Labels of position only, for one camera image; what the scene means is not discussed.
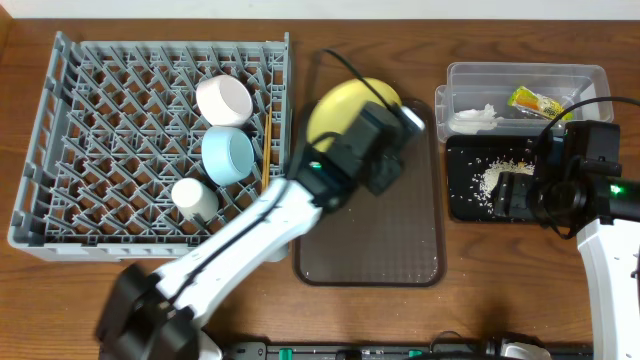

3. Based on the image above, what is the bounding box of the black waste tray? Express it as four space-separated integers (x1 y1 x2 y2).
445 135 537 224

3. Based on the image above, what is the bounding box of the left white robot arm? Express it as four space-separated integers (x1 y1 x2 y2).
95 145 403 360

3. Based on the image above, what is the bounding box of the yellow green snack wrapper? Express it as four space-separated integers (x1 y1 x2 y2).
507 86 565 120

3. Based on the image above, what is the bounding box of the dark brown serving tray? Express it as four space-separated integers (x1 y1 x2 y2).
292 98 447 288

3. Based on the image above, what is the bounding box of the light blue bowl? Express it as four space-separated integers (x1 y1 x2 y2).
201 126 254 186

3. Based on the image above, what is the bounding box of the white plastic cup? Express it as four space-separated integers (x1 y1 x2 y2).
171 178 219 222

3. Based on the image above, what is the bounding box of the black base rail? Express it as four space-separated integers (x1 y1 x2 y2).
222 331 594 360

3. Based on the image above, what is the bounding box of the wooden chopstick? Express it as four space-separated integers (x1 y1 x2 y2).
260 107 272 194
263 105 274 191

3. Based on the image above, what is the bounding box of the pink white bowl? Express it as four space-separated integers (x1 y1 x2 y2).
196 75 253 127

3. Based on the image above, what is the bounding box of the spilled rice pile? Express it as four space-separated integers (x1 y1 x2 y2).
462 158 535 214

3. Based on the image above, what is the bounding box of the yellow plastic plate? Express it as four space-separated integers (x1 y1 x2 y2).
306 78 402 152

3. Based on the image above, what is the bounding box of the crumpled white tissue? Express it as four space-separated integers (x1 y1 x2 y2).
448 104 503 135

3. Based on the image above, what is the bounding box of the grey plastic dishwasher rack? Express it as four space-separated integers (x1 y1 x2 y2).
7 34 293 262

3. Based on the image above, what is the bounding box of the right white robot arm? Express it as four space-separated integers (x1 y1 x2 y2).
491 155 639 359

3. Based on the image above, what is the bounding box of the clear plastic bin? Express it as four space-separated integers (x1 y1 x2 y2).
435 62 611 143

